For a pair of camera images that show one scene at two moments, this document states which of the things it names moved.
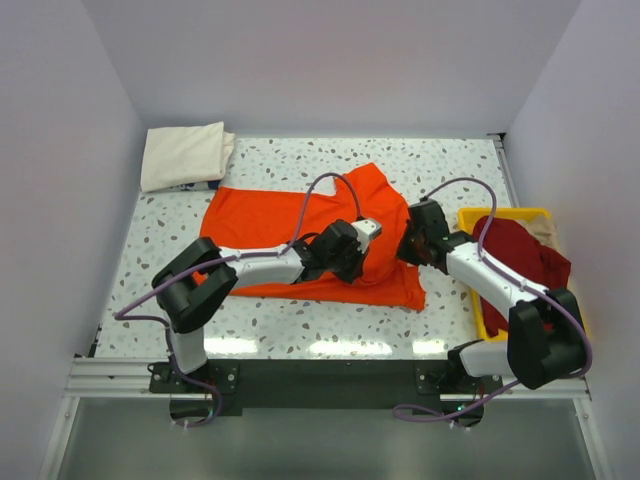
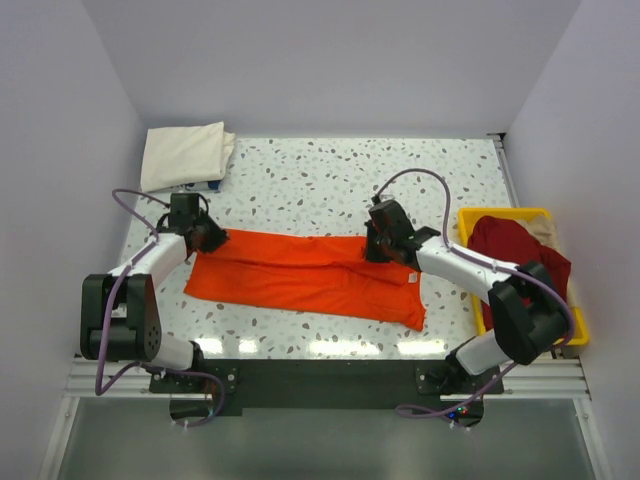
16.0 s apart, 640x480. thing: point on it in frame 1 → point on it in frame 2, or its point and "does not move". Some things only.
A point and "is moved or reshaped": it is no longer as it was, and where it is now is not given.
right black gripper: (403, 251) → (370, 253)
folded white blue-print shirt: (197, 186) does not move
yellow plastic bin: (466, 217) does not move
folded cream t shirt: (185, 155) does not move
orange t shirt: (266, 221) is moved or reshaped
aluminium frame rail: (505, 168) does not move
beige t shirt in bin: (543, 229) does not move
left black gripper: (356, 270) → (218, 238)
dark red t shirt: (515, 245) does not move
